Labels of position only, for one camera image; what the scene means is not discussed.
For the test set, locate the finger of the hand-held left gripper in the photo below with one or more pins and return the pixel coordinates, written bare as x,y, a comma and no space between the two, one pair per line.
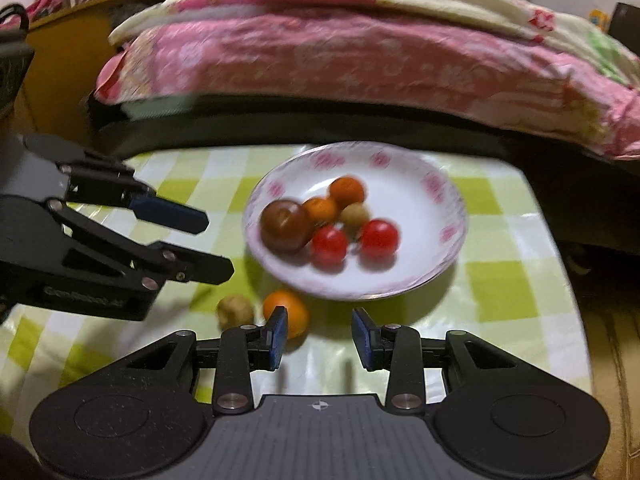
170,216
205,267

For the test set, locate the green white checkered tablecloth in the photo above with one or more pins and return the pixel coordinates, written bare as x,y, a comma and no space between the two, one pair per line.
500,285

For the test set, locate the red cherry tomato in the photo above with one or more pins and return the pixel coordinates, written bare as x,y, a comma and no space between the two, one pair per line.
330,246
378,238

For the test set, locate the small orange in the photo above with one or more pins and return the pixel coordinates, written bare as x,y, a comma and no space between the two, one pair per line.
290,310

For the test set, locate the dark purple tomato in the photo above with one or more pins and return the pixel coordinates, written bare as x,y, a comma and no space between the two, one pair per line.
285,225

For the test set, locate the brown longan with hole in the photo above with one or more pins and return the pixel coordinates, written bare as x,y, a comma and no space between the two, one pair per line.
235,311

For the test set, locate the large orange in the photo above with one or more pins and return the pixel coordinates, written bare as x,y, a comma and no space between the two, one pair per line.
346,191

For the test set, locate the white plate with pink flowers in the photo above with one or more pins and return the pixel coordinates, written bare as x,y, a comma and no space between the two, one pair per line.
415,220

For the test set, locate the pink floral bedsheet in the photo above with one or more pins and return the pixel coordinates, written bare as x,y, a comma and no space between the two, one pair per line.
350,55

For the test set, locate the medium orange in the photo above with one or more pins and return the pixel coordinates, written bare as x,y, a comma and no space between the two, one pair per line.
320,211

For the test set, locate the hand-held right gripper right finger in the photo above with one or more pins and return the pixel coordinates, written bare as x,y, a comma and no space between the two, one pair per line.
362,340

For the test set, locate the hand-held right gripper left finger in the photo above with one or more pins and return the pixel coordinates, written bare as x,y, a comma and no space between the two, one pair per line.
279,335

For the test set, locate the wooden cabinet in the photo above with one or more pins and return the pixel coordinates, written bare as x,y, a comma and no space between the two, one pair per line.
65,35

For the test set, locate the round tan longan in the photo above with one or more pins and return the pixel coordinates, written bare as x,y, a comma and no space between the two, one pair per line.
355,216

